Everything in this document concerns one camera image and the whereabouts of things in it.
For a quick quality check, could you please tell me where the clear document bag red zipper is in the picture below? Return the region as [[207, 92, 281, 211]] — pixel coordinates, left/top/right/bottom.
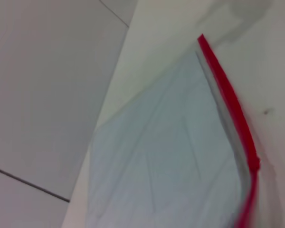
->
[[85, 33, 263, 228]]

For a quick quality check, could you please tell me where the light blue paper sheet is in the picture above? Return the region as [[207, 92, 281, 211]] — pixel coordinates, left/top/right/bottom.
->
[[86, 51, 249, 228]]

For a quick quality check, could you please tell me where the red zipper slider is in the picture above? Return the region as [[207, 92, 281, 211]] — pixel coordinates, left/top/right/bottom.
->
[[250, 155, 262, 172]]

